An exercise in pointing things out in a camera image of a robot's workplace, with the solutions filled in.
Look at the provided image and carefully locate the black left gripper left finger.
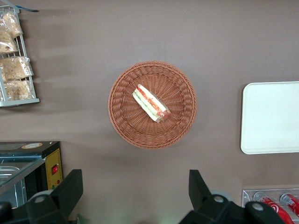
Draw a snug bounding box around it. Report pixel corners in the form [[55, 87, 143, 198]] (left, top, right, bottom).
[[14, 169, 84, 224]]

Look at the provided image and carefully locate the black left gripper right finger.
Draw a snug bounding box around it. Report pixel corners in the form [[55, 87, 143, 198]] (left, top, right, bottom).
[[179, 169, 249, 224]]

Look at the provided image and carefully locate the cream plastic tray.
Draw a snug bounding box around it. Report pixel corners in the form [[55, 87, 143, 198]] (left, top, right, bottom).
[[240, 81, 299, 155]]

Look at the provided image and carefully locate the clear acrylic bottle rack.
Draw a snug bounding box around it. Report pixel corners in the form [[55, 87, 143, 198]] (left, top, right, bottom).
[[242, 188, 299, 224]]

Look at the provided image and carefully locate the black food warmer cabinet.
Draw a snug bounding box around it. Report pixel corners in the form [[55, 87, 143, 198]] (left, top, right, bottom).
[[0, 140, 64, 208]]

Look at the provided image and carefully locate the red cola bottle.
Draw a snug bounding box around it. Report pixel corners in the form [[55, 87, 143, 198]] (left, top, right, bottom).
[[280, 192, 299, 217], [253, 191, 295, 224]]

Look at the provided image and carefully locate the round brown wicker basket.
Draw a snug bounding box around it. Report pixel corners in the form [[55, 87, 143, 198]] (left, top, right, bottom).
[[107, 60, 198, 149]]

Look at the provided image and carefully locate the wrapped triangle sandwich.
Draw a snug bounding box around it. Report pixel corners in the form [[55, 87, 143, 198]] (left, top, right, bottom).
[[132, 84, 171, 124]]

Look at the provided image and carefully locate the clear bag of crackers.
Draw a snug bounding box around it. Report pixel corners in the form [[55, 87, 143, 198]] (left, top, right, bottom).
[[3, 80, 33, 101], [0, 11, 23, 39], [0, 30, 19, 55], [0, 56, 34, 82]]

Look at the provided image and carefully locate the white wire rack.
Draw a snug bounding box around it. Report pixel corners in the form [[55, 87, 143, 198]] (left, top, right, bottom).
[[0, 6, 40, 108]]

